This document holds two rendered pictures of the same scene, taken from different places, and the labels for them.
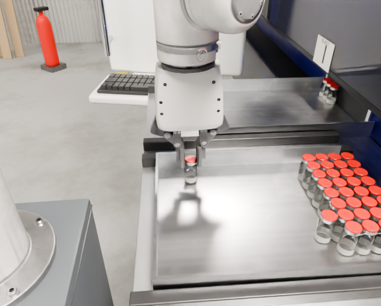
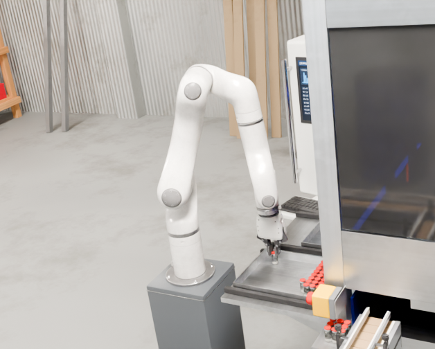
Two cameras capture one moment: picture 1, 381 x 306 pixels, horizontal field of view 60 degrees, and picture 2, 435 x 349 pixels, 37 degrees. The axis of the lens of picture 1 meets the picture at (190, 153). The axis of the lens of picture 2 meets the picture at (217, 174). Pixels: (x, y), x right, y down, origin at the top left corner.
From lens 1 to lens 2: 1.99 m
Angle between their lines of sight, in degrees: 35
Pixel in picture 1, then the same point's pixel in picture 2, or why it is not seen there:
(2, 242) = (196, 264)
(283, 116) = not seen: hidden behind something
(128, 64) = (311, 189)
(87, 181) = not seen: hidden behind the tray
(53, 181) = not seen: hidden behind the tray
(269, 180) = (308, 270)
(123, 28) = (308, 165)
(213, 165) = (290, 260)
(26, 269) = (201, 277)
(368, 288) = (296, 301)
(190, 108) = (267, 230)
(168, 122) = (260, 234)
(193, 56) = (264, 212)
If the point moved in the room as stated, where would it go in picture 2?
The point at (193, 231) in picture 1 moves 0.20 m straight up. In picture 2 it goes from (260, 278) to (253, 229)
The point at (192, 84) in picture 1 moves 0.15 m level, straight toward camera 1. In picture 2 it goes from (267, 221) to (245, 239)
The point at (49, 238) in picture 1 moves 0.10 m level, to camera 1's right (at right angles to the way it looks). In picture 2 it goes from (212, 271) to (234, 275)
